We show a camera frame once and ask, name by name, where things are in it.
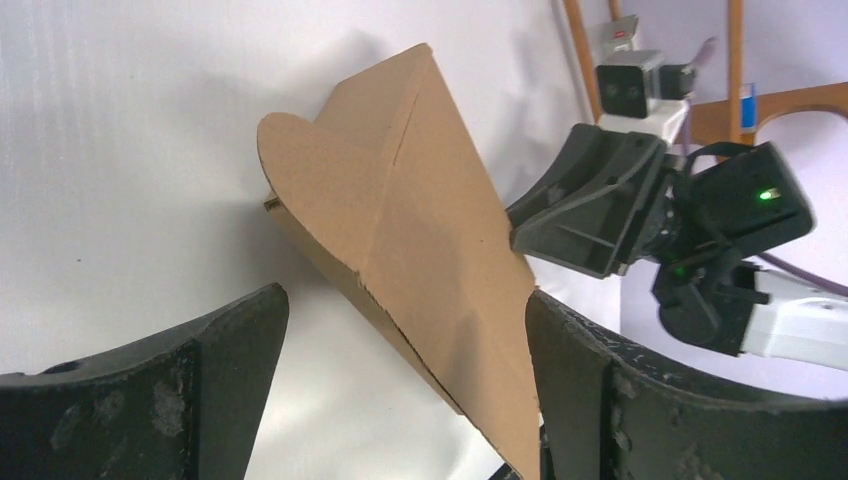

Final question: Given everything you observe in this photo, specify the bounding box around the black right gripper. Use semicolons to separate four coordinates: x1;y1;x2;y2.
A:
507;123;815;279

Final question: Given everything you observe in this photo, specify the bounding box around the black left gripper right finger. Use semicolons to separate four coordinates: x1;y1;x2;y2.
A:
525;290;847;479

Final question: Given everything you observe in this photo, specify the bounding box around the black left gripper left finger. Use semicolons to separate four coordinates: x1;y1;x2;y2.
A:
1;283;290;479

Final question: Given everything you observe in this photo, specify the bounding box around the brown cardboard box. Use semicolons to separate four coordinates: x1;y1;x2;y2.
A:
257;43;540;479

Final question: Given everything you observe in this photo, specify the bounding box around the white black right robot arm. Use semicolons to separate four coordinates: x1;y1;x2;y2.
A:
507;124;847;370

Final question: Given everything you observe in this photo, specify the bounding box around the orange wooden rack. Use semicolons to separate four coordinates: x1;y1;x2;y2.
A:
561;0;848;148

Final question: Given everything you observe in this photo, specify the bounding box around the blue small block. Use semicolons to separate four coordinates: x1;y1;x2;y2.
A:
740;83;758;134

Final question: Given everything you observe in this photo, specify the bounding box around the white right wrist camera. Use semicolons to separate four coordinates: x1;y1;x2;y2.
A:
595;50;697;145

